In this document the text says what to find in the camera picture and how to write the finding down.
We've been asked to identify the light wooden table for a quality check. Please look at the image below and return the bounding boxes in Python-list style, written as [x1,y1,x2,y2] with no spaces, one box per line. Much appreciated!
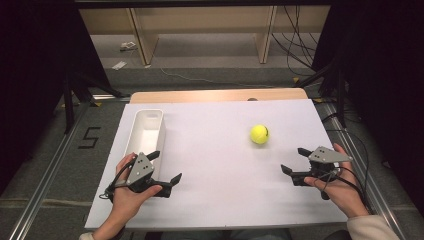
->
[129,87,309,104]

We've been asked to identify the person's right hand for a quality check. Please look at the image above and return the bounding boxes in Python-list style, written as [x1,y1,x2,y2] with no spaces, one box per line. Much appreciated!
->
[303,143,369,219]

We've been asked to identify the short aluminium rail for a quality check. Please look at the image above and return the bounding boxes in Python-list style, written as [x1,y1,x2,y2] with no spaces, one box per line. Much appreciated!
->
[91,93,132,102]

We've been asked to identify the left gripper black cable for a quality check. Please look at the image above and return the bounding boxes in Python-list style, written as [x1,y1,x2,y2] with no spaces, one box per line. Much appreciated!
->
[99,158,138,203]

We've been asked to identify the white floor cable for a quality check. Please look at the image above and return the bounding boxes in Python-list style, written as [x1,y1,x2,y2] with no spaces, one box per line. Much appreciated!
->
[159,67,276,90]

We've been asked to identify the small white packet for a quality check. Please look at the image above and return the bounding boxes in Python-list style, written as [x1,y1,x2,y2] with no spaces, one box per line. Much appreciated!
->
[119,41,138,52]

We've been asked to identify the white board mat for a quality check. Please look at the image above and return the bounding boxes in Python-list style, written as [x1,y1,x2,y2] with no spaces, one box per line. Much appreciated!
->
[84,99,350,231]

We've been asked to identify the aluminium floor rail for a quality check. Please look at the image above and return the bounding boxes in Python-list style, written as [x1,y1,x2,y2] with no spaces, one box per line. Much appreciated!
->
[322,102,407,240]
[7,99,93,240]

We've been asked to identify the black tripod stand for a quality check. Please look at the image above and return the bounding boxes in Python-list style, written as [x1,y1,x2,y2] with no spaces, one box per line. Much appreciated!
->
[292,58,348,129]
[62,69,125,135]

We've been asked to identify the yellow tennis ball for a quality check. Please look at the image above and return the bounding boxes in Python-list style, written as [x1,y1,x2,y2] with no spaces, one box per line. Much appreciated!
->
[249,124,270,145]

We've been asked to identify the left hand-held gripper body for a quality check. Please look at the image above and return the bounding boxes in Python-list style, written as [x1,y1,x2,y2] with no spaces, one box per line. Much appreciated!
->
[126,152,164,194]

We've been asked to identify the light wooden shelf unit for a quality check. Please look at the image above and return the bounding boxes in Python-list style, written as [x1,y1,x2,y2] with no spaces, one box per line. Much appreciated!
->
[79,5,332,66]

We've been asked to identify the white rectangular plastic bin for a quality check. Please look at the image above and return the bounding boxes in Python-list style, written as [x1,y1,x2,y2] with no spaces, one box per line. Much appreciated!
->
[123,108,167,181]

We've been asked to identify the hanging black cables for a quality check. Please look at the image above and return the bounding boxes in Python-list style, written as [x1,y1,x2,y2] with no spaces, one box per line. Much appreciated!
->
[270,5,322,78]

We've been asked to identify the person's left hand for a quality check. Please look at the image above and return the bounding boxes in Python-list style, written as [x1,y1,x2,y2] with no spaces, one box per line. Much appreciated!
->
[111,153,163,218]

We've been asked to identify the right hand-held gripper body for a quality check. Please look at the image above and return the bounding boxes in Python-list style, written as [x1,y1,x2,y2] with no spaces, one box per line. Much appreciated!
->
[308,146,353,178]

